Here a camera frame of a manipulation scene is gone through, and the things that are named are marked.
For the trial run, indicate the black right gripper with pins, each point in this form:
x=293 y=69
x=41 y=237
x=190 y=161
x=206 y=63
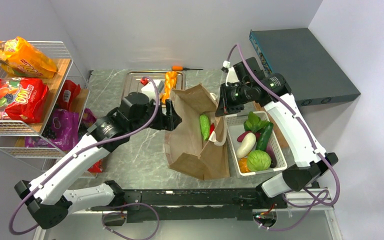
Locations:
x=223 y=109

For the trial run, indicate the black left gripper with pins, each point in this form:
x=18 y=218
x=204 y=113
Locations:
x=171 y=118

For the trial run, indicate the red chili pepper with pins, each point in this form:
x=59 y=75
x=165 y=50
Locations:
x=212 y=128

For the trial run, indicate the green bumpy cucumber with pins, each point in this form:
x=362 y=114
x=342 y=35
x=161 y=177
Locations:
x=204 y=122

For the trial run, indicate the burlap grocery bag pink print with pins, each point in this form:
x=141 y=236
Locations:
x=185 y=149

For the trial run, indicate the white perforated plastic basket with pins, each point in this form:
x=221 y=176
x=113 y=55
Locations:
x=235 y=129

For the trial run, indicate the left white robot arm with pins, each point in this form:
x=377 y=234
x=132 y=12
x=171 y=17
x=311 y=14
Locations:
x=49 y=199

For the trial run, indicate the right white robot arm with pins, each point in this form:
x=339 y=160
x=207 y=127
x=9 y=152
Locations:
x=310 y=159

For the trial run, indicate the small red snack bag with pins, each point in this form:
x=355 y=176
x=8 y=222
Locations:
x=70 y=90

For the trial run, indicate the purple snack bag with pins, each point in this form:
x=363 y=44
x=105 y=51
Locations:
x=60 y=132

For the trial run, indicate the red candy bag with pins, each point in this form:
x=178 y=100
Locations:
x=22 y=99

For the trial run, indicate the orange snack bag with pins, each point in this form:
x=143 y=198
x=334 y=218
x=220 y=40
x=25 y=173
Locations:
x=20 y=58

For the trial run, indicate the magenta sweet potato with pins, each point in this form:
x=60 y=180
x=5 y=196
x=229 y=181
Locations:
x=242 y=136

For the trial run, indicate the green leafy vegetable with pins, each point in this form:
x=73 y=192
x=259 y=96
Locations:
x=254 y=123

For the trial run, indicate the wooden board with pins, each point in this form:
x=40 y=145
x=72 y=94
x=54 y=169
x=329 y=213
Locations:
x=280 y=137

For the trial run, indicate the white eggplant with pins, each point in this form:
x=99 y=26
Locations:
x=246 y=146

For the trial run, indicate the orange braided bread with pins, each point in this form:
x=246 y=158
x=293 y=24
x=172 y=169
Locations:
x=169 y=83

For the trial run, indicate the dark green cucumber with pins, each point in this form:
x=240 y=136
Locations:
x=265 y=134

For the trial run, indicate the silver metal tray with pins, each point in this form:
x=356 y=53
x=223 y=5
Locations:
x=133 y=77

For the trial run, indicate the orange ginger root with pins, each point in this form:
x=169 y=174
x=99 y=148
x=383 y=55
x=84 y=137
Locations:
x=243 y=167

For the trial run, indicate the purple eggplant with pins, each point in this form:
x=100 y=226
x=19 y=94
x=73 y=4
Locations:
x=269 y=150

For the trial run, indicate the green cabbage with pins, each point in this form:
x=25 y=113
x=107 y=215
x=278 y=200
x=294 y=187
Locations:
x=258 y=160

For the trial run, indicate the orange handle screwdriver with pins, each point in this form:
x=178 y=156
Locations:
x=178 y=68

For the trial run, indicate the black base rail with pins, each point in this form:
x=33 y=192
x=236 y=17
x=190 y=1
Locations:
x=242 y=204

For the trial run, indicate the blue grey network switch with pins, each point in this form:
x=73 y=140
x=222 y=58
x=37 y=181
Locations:
x=313 y=75

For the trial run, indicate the white wire shelf rack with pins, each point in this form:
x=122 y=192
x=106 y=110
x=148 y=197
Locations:
x=13 y=133

